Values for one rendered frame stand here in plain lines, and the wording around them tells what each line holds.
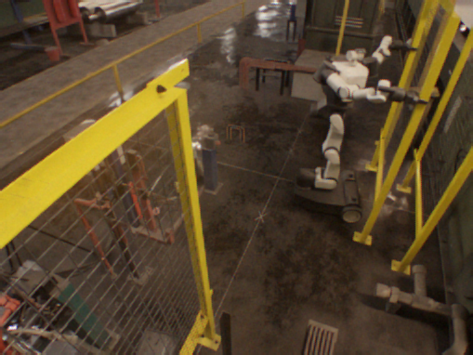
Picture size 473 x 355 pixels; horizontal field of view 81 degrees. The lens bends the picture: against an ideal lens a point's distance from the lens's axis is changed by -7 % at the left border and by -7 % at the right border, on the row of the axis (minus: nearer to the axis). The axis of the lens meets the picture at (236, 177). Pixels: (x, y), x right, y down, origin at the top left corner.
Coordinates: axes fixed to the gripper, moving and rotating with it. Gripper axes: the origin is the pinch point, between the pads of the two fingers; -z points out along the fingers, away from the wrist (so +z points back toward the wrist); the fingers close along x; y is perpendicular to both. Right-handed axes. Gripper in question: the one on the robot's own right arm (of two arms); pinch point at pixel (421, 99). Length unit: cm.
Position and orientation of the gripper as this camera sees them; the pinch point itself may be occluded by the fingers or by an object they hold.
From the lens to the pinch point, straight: 204.6
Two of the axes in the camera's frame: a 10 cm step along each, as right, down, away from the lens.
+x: -4.0, 6.0, -6.9
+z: -9.2, -2.6, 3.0
